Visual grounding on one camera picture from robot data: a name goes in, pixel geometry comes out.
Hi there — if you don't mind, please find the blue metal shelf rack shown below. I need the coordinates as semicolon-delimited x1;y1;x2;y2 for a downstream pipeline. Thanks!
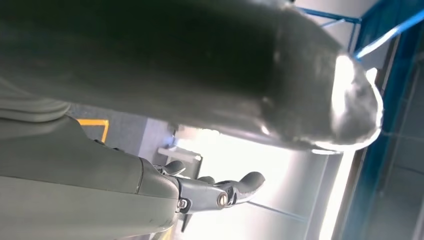
296;0;424;240

